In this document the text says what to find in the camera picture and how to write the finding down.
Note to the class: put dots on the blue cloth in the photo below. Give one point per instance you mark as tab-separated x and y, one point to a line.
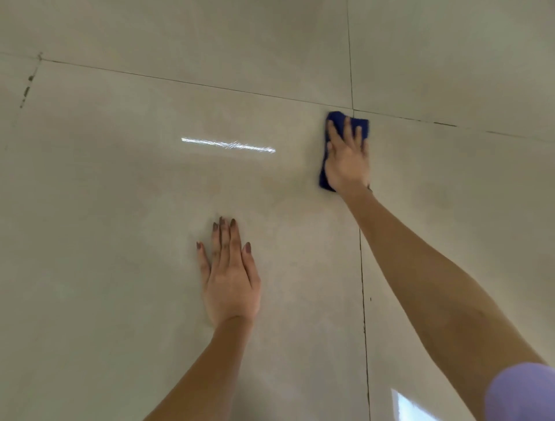
357	123

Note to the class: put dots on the person's right forearm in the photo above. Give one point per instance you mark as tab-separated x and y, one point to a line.
433	295

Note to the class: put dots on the beige tiled floor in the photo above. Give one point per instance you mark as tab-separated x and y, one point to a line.
130	195

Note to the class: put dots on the person's right hand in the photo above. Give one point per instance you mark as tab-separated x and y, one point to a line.
347	165

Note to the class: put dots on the purple shirt sleeve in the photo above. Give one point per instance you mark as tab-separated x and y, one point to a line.
520	394

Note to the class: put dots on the person's left forearm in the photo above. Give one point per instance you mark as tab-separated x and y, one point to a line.
204	373

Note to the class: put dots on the person's left hand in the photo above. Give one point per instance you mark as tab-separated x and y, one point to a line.
230	286

